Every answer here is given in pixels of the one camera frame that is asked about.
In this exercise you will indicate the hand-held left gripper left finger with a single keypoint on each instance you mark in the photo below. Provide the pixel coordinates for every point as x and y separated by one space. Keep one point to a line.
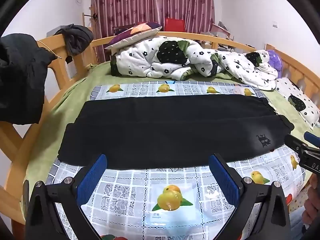
91 180

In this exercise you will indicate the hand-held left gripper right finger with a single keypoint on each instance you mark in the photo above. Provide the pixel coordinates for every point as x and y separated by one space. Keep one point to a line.
225 180

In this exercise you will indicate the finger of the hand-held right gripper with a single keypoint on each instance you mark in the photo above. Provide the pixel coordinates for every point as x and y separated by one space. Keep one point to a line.
312 138
293 142

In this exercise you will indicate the black pants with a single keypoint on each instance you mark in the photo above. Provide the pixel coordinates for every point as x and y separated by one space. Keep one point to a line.
162 130

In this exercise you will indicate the person's right hand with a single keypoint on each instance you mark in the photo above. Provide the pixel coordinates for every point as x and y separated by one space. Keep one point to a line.
314 200

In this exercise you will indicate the white floral pillow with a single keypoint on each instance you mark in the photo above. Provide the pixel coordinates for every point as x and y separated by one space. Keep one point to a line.
300 100

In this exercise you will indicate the fruit print plastic mat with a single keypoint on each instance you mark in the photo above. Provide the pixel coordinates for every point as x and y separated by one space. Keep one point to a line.
130 192

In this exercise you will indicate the purple plush toy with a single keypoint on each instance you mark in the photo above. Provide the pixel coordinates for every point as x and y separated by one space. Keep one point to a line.
275 61

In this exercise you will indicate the black jacket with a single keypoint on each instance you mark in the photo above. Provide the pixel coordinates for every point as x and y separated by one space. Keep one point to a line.
20 80

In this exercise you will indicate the white floral quilt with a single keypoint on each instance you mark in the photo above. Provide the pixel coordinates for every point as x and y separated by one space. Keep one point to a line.
140 60

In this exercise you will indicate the pile of household clutter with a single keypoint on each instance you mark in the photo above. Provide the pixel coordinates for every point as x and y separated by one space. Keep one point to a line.
220 30

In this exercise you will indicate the dark grey garment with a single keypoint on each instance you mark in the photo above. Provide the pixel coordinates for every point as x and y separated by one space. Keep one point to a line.
77 38

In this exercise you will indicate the purple orange pillow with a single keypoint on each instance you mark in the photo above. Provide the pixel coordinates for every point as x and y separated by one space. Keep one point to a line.
135 33

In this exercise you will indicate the red chair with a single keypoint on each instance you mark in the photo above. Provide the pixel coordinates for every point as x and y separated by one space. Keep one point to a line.
175 24

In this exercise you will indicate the wooden coat rack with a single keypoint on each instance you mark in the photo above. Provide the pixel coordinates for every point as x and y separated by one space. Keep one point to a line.
88 16

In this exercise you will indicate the red patterned curtain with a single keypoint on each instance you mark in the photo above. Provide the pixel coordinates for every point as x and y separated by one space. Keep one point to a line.
150 0

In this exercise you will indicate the wooden bed frame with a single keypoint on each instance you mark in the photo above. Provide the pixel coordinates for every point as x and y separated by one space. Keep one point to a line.
57 43

